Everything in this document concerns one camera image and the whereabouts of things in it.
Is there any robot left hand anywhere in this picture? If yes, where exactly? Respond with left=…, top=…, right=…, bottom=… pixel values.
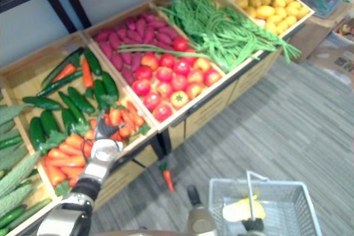
left=93, top=110, right=124, bottom=141

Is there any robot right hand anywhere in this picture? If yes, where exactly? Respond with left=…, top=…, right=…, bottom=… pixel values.
left=242, top=218, right=265, bottom=233

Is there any yellow napa cabbage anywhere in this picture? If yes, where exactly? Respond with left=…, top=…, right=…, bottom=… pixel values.
left=222, top=194, right=266, bottom=223

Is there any grey wire shopping basket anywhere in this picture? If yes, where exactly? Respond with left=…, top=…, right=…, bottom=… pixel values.
left=207, top=170, right=323, bottom=236

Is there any white plastic basket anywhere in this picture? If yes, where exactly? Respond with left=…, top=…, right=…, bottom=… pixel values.
left=330, top=19, right=354, bottom=49

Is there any dark green cucumber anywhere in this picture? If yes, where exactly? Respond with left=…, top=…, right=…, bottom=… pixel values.
left=8, top=197, right=53, bottom=230
left=22, top=97, right=64, bottom=111
left=29, top=117, right=46, bottom=151
left=0, top=135, right=24, bottom=150
left=0, top=205, right=27, bottom=228
left=93, top=80, right=110, bottom=112
left=67, top=86, right=96, bottom=114
left=58, top=91, right=88, bottom=126
left=61, top=108, right=78, bottom=136
left=101, top=71, right=119, bottom=101
left=40, top=109, right=60, bottom=137
left=84, top=49, right=102, bottom=76

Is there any wooden produce display stand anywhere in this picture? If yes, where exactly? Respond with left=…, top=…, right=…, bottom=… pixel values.
left=0, top=30, right=166, bottom=236
left=82, top=0, right=316, bottom=151

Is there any red tomato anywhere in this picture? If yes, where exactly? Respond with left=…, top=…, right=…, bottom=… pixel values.
left=156, top=81, right=174, bottom=99
left=204, top=69, right=222, bottom=87
left=135, top=66, right=153, bottom=81
left=173, top=37, right=189, bottom=52
left=159, top=53, right=176, bottom=69
left=187, top=69, right=205, bottom=84
left=173, top=60, right=191, bottom=77
left=156, top=66, right=174, bottom=82
left=171, top=75, right=189, bottom=92
left=132, top=78, right=152, bottom=97
left=143, top=92, right=162, bottom=111
left=152, top=103, right=174, bottom=123
left=185, top=83, right=204, bottom=100

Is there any long thin dark cucumber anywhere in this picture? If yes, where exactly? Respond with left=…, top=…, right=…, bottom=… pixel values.
left=41, top=48, right=84, bottom=87
left=37, top=70, right=84, bottom=97

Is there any orange tomato with green star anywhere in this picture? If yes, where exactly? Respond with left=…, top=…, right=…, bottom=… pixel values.
left=169, top=91, right=190, bottom=110

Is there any pale pink orange tomato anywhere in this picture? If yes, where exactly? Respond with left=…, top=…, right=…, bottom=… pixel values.
left=141, top=54, right=159, bottom=71
left=192, top=57, right=211, bottom=72

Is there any long green stalk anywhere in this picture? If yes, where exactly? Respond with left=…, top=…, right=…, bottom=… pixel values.
left=117, top=44, right=211, bottom=60

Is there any green bitter gourd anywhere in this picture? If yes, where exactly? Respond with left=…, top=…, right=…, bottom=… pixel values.
left=0, top=144, right=30, bottom=170
left=0, top=183, right=38, bottom=217
left=0, top=150, right=41, bottom=198

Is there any leafy green stalks bunch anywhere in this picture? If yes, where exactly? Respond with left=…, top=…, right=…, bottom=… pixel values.
left=157, top=0, right=219, bottom=54

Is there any green long beans bunch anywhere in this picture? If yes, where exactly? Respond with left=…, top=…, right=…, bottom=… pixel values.
left=190, top=1, right=302, bottom=74

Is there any printed brown cardboard box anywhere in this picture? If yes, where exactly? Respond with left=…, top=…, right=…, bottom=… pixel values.
left=309, top=42, right=354, bottom=87

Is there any large yellow potato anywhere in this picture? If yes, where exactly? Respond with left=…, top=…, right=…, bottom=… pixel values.
left=256, top=6, right=276, bottom=20

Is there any plain brown cardboard box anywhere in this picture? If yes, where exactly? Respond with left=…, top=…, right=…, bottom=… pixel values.
left=287, top=2, right=354, bottom=64

